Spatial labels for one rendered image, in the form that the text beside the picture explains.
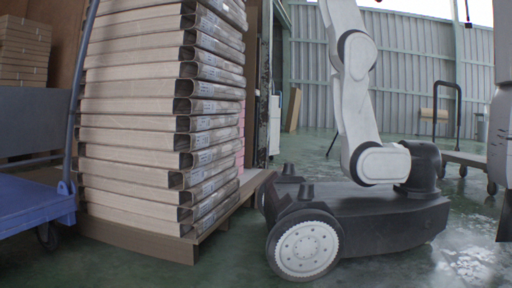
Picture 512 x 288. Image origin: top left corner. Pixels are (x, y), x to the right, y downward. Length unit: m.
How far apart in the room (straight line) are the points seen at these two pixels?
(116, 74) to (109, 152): 0.22
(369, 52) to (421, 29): 9.59
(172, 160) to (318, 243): 0.41
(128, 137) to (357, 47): 0.69
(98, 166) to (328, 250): 0.67
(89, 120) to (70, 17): 2.12
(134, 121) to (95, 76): 0.20
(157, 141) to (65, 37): 2.28
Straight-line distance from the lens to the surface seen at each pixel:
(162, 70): 0.89
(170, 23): 0.91
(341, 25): 1.09
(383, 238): 1.00
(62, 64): 3.03
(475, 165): 2.31
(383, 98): 9.93
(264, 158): 2.11
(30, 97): 0.79
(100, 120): 1.01
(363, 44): 1.05
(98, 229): 1.11
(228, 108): 1.15
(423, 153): 1.18
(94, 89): 1.02
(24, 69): 2.49
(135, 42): 0.96
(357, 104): 1.06
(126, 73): 0.95
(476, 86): 11.08
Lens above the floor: 0.43
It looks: 5 degrees down
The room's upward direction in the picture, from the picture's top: 2 degrees clockwise
